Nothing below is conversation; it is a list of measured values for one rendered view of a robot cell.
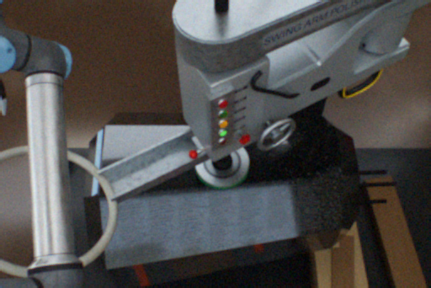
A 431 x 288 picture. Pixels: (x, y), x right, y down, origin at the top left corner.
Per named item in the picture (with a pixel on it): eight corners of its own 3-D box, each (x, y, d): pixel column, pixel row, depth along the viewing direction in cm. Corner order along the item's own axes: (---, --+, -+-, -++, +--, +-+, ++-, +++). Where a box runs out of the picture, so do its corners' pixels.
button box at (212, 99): (229, 136, 165) (230, 82, 141) (233, 142, 164) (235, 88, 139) (208, 146, 163) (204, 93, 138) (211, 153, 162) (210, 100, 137)
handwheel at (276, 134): (279, 119, 181) (283, 93, 168) (295, 140, 177) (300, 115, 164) (242, 137, 177) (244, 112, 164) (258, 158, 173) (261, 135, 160)
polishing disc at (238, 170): (188, 181, 197) (188, 179, 196) (203, 136, 208) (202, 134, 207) (242, 192, 194) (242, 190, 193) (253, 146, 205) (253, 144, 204)
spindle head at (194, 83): (266, 82, 193) (276, -8, 155) (299, 124, 183) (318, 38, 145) (183, 121, 184) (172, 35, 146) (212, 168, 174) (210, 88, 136)
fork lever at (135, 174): (262, 93, 195) (263, 85, 191) (289, 130, 187) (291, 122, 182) (95, 170, 176) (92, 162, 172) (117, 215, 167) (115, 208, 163)
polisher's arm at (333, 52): (367, 42, 209) (400, -56, 167) (403, 80, 199) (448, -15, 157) (214, 114, 190) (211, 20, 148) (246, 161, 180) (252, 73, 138)
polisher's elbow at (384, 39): (339, 28, 188) (349, -12, 171) (379, 11, 192) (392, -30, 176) (370, 62, 179) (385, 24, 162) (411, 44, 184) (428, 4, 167)
